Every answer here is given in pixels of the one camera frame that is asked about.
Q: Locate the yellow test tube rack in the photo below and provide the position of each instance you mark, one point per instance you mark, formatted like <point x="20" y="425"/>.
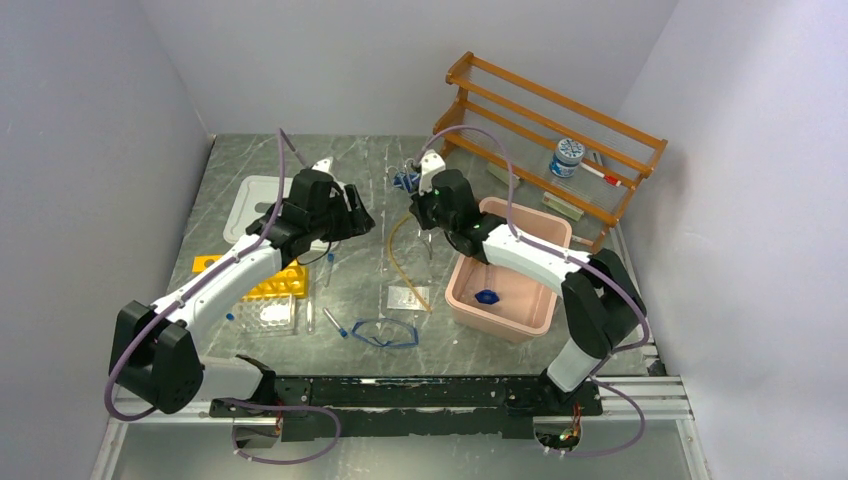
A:
<point x="285" y="285"/>

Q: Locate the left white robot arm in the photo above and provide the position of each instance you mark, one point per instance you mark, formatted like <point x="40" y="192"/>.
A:
<point x="153" y="352"/>

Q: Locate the red white marker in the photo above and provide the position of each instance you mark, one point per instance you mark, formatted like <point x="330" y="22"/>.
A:
<point x="611" y="180"/>

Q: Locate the pink plastic bin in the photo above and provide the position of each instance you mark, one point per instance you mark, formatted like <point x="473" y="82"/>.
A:
<point x="525" y="307"/>

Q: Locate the blue white jar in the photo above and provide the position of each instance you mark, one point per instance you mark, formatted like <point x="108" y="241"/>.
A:
<point x="567" y="157"/>

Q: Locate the white plastic lid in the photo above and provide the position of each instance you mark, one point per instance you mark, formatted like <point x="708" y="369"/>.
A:
<point x="256" y="194"/>

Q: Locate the black base frame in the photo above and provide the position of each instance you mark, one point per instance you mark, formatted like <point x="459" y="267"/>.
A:
<point x="303" y="408"/>

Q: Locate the beige labelled block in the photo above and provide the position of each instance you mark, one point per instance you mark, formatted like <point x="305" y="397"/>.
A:
<point x="562" y="207"/>

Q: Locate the blue safety glasses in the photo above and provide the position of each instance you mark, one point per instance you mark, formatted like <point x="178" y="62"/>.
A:
<point x="385" y="333"/>

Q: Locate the orange wooden shelf rack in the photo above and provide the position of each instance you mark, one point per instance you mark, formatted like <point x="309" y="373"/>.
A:
<point x="501" y="116"/>

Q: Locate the yellow rubber tubing with clamps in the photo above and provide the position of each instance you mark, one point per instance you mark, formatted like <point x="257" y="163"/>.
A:
<point x="399" y="263"/>

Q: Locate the blue stapler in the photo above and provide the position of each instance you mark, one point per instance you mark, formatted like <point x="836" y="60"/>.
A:
<point x="405" y="180"/>

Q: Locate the small clear plastic bag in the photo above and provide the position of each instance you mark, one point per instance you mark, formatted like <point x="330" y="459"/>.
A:
<point x="404" y="298"/>

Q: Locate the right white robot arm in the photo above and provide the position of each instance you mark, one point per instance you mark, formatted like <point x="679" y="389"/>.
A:
<point x="602" y="305"/>

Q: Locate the beige block on shelf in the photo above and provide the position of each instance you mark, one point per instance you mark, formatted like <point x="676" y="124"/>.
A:
<point x="503" y="175"/>

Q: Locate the clear test tube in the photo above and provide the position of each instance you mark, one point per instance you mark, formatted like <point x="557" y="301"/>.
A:
<point x="309" y="317"/>

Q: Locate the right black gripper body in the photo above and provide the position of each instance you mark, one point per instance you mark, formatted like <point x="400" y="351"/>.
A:
<point x="429" y="215"/>

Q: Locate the upright blue capped tube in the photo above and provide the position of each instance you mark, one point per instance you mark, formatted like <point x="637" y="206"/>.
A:
<point x="330" y="267"/>

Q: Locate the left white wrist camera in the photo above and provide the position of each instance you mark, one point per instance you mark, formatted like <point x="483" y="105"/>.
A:
<point x="324" y="165"/>

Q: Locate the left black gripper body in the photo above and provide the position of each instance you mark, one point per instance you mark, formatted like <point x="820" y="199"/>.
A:
<point x="333" y="223"/>

